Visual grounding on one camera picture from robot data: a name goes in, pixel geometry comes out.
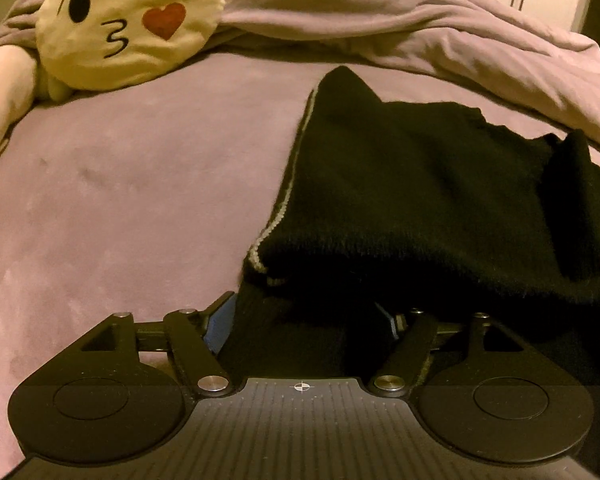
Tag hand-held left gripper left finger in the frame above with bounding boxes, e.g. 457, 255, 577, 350
80, 290, 238, 397

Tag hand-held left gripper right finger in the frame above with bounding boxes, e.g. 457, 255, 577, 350
367, 302, 524, 399

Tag black knit garment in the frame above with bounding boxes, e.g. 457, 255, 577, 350
219, 66, 600, 379

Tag pink bed sheet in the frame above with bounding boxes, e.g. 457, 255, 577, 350
0, 45, 600, 480

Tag pink duvet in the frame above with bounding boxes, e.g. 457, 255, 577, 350
0, 0, 600, 157

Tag yellow kissing face pillow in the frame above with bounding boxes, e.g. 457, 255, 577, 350
35, 0, 226, 92

